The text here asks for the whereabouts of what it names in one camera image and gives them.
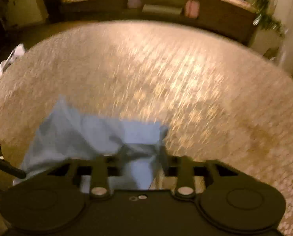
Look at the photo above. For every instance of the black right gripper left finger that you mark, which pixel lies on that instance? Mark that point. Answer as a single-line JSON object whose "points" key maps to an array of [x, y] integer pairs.
{"points": [[104, 167]]}

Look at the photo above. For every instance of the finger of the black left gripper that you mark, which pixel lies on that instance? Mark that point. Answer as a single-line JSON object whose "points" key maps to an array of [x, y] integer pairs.
{"points": [[11, 170]]}

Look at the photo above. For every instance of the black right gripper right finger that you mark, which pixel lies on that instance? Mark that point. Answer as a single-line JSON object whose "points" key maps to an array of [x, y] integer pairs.
{"points": [[182, 169]]}

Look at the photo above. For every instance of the light blue t-shirt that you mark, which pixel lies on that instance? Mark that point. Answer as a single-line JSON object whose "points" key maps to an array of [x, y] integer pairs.
{"points": [[67, 133]]}

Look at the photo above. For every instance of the floral lace tablecloth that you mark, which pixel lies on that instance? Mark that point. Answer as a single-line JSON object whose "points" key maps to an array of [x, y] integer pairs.
{"points": [[219, 99]]}

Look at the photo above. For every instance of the white and blue jersey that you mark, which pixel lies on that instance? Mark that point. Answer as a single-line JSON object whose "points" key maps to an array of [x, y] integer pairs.
{"points": [[16, 53]]}

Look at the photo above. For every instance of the pink box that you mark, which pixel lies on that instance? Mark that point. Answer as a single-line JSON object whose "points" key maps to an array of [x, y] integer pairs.
{"points": [[192, 9]]}

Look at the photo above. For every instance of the potted green plant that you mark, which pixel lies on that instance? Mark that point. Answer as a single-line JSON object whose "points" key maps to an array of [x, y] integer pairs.
{"points": [[269, 28]]}

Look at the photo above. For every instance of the long wooden sideboard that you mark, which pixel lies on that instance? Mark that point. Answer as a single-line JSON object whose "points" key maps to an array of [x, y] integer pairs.
{"points": [[230, 18]]}

